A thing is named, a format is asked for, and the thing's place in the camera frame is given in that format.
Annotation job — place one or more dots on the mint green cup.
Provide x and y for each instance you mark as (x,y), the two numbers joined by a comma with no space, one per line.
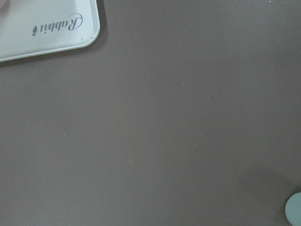
(293,209)

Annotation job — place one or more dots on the white rabbit tray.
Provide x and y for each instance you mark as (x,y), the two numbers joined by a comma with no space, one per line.
(36,27)

